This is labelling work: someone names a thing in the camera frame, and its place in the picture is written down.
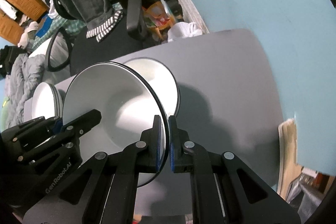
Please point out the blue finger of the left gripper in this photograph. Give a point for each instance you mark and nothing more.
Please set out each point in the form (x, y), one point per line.
(34, 124)
(74, 129)

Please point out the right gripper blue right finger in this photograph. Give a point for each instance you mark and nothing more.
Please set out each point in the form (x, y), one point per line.
(186, 156)

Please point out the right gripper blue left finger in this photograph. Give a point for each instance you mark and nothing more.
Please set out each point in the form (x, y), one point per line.
(145, 154)

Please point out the grey quilted duvet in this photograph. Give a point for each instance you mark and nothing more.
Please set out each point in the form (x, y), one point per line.
(26, 74)

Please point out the black clothes pile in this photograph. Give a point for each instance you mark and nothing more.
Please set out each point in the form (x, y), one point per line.
(8, 57)

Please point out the blue cardboard box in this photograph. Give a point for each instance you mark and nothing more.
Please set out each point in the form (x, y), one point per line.
(43, 26)

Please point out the green checkered tablecloth table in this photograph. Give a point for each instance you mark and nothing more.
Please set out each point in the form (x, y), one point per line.
(99, 19)

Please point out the black office chair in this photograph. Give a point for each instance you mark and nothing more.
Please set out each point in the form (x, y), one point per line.
(85, 52)

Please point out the white plastic bag on floor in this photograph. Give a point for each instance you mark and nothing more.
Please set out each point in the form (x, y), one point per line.
(183, 30)

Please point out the orange wooden wardrobe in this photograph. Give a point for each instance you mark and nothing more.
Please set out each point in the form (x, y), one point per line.
(10, 29)

